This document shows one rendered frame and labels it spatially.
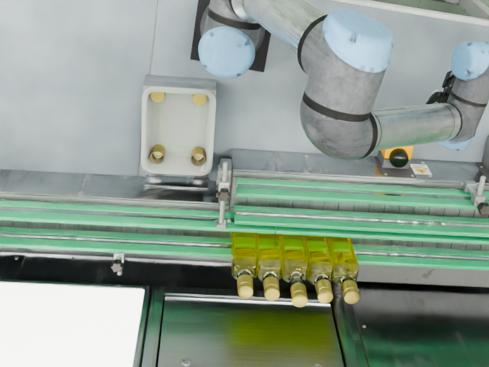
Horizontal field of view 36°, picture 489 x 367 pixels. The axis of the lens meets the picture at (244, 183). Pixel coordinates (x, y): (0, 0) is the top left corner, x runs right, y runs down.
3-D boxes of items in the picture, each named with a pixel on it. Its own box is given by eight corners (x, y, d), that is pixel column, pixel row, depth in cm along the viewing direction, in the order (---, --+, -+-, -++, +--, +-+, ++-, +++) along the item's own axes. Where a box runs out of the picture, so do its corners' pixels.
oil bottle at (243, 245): (230, 235, 186) (231, 284, 167) (231, 215, 184) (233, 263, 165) (252, 236, 187) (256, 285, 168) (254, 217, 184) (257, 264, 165)
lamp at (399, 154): (387, 164, 185) (390, 169, 182) (390, 147, 183) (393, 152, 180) (405, 164, 185) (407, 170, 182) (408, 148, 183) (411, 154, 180)
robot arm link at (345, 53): (198, 6, 158) (323, 121, 116) (213, -64, 151) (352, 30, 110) (247, 13, 163) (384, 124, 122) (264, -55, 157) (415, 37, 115)
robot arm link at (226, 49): (198, 57, 167) (191, 76, 155) (210, -2, 161) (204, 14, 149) (249, 70, 167) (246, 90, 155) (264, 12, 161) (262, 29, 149)
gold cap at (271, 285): (262, 289, 165) (263, 301, 161) (263, 276, 164) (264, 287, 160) (278, 290, 165) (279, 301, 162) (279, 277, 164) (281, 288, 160)
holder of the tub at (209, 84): (144, 175, 193) (141, 189, 186) (146, 74, 180) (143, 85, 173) (210, 179, 194) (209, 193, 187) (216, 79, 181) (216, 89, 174)
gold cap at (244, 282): (236, 287, 165) (236, 298, 161) (237, 274, 163) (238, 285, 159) (252, 287, 165) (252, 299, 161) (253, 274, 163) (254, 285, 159)
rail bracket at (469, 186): (458, 188, 183) (475, 215, 171) (465, 161, 179) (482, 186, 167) (474, 189, 183) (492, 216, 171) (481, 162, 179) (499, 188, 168)
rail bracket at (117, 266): (115, 256, 189) (108, 287, 177) (115, 233, 186) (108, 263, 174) (131, 257, 189) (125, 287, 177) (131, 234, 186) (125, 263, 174)
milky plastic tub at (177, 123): (143, 158, 190) (140, 172, 182) (145, 74, 180) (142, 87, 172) (212, 162, 191) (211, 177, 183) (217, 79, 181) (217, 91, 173)
